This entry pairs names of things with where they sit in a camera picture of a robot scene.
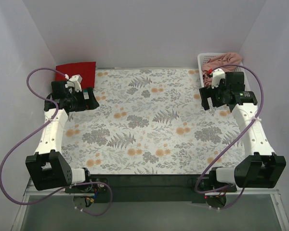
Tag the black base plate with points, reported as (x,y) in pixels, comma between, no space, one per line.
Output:
(146,188)

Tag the red folded t shirt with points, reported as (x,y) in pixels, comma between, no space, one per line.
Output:
(85,69)

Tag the pink t shirt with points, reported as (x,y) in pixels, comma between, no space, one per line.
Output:
(217,61)

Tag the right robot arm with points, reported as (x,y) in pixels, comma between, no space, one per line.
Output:
(261,167)

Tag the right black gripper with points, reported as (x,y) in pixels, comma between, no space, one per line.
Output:
(205,97)

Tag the floral table mat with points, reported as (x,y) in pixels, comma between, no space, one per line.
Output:
(150,121)

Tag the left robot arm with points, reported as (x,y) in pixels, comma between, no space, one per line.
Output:
(47,167)

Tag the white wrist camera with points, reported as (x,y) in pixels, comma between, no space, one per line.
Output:
(216,76)
(75,82)

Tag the aluminium frame rail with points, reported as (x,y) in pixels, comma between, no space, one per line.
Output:
(30,189)

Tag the white plastic basket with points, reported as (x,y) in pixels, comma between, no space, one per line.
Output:
(203,58)

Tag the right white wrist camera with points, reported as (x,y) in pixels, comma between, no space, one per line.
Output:
(216,76)

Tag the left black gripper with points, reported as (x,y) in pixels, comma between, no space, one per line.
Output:
(91,99)

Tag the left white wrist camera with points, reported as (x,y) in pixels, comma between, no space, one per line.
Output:
(75,82)

